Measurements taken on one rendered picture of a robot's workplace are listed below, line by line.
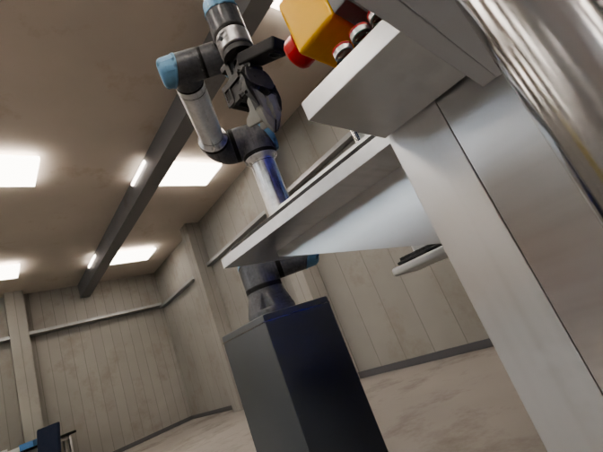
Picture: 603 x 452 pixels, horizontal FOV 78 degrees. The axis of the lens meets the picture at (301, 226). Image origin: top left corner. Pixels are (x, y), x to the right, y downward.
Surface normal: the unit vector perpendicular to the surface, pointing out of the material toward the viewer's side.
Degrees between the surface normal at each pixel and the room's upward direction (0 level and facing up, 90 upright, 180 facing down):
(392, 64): 180
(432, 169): 90
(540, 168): 90
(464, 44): 180
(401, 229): 90
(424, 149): 90
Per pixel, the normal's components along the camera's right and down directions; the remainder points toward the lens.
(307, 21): -0.69, 0.05
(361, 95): 0.36, 0.89
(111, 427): 0.58, -0.44
